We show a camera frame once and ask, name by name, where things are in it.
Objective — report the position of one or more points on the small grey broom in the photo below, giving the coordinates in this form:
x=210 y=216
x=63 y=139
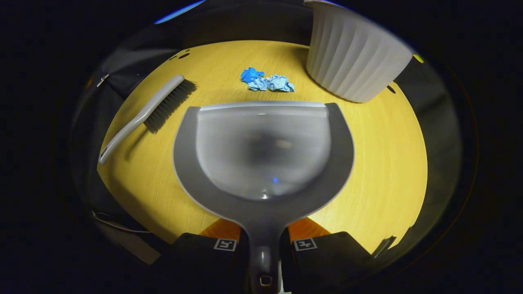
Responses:
x=139 y=116

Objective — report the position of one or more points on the white ribbed garbage bin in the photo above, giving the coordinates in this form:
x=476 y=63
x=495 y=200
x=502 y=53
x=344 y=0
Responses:
x=355 y=57

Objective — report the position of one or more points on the black backdrop cloth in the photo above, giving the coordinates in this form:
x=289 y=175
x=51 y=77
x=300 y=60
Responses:
x=245 y=24

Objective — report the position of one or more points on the grey plastic dustpan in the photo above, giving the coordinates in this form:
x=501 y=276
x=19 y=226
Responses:
x=263 y=151

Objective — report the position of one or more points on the metal binder clip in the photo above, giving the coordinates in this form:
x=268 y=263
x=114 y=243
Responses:
x=103 y=80

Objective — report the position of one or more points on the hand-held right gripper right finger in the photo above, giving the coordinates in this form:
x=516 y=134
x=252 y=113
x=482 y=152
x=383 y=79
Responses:
x=322 y=261

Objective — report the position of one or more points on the light blue paper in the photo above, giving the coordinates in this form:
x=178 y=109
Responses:
x=281 y=83
x=259 y=84

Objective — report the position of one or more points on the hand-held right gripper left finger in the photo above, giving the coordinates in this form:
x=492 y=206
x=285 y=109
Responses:
x=204 y=261

